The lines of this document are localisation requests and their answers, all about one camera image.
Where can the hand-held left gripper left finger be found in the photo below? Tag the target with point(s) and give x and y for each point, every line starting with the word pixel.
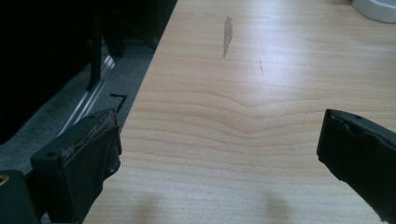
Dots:
pixel 74 161

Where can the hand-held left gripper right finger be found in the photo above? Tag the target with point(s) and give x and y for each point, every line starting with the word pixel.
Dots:
pixel 361 152

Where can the black metal stand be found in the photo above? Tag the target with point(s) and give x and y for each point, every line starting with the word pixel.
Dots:
pixel 96 53

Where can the white round bowl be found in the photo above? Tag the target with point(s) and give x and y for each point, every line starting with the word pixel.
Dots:
pixel 378 9

